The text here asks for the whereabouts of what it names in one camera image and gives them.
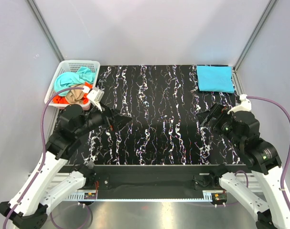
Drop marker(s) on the folded blue t shirt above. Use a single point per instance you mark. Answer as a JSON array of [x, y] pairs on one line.
[[215, 79]]

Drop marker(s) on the orange connector board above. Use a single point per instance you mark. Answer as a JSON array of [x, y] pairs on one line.
[[90, 195], [220, 196]]

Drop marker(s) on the left orange connector board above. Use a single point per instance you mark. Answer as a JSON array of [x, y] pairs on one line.
[[90, 195]]

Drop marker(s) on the right orange connector board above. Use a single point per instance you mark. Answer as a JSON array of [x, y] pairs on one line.
[[220, 196]]

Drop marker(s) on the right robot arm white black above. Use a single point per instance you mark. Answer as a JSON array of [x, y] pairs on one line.
[[241, 128]]

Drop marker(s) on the aluminium rail frame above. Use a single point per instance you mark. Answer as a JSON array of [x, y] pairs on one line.
[[109, 191]]

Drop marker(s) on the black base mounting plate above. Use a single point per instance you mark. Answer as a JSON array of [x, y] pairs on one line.
[[168, 174]]

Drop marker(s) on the beige t shirt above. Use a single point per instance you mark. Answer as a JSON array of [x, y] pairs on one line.
[[76, 96]]

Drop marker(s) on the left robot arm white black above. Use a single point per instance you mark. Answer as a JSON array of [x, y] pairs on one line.
[[31, 206]]

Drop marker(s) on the orange t shirt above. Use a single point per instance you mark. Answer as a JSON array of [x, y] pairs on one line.
[[59, 99]]

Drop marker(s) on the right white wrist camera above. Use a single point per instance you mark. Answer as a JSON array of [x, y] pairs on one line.
[[245, 105]]

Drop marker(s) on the teal t shirt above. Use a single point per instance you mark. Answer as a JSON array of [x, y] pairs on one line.
[[70, 79]]

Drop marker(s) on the white plastic laundry basket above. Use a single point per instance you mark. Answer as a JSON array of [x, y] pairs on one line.
[[71, 66]]

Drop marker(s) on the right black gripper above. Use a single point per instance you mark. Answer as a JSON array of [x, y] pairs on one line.
[[217, 110]]

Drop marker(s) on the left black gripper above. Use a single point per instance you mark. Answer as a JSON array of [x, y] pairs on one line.
[[119, 120]]

